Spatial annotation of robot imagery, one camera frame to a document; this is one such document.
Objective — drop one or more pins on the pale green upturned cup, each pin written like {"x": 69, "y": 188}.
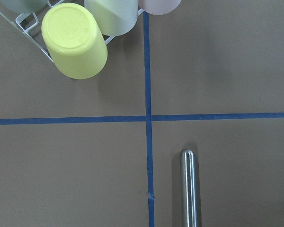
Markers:
{"x": 114, "y": 17}

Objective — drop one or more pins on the pink upturned cup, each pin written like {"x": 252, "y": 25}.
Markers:
{"x": 158, "y": 7}

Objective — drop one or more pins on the yellow upturned cup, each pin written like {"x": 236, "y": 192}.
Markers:
{"x": 74, "y": 41}

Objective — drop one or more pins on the grey green upturned cup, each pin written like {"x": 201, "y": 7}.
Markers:
{"x": 24, "y": 6}

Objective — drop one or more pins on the steel muddler black tip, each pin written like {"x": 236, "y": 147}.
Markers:
{"x": 188, "y": 188}

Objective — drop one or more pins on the white wire cup rack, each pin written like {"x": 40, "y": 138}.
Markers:
{"x": 29, "y": 24}

